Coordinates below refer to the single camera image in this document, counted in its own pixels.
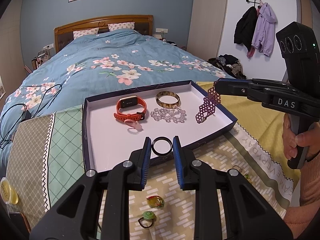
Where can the dark blue cardboard box tray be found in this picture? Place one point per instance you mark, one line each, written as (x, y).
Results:
(105, 135)

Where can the black jacket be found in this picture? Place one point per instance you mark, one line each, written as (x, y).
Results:
(246, 26)

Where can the purple jacket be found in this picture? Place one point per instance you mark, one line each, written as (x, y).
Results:
(265, 27)

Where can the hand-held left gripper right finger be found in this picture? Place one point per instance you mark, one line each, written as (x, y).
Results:
(178, 160)

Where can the pile of dark clothes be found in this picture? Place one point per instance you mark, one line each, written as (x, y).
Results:
(230, 63)

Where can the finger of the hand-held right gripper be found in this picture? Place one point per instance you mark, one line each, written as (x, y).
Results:
(237, 82)
(232, 91)

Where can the black power adapter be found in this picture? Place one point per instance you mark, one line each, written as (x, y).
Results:
(27, 115)

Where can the person's right forearm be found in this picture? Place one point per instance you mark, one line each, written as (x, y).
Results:
(310, 185)

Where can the black wall coat rack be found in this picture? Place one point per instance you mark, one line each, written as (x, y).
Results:
(253, 0)

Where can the pink garment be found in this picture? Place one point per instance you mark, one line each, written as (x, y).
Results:
(250, 52)

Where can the dark smartphone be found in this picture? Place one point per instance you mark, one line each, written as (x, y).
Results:
(18, 220)

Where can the white patterned pillow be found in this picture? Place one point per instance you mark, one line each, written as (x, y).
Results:
(86, 32)
(121, 26)

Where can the white wall socket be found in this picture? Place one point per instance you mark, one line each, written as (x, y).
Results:
(47, 47)
(162, 30)

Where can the orange smartwatch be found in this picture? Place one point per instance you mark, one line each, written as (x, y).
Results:
(130, 102)

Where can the amber tortoiseshell bangle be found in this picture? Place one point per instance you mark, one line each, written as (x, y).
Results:
(165, 103)

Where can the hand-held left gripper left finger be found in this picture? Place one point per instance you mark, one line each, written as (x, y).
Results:
(147, 160)

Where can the beige built-in wardrobe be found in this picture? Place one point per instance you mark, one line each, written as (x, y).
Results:
(207, 17)

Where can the wooden bed headboard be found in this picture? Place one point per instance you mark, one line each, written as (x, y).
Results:
(100, 20)

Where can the clear plastic cup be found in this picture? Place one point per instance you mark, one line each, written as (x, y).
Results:
(8, 190)

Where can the bed with floral duvet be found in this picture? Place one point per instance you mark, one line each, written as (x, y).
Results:
(112, 47)

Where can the person's right hand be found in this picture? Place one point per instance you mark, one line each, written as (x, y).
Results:
(290, 142)

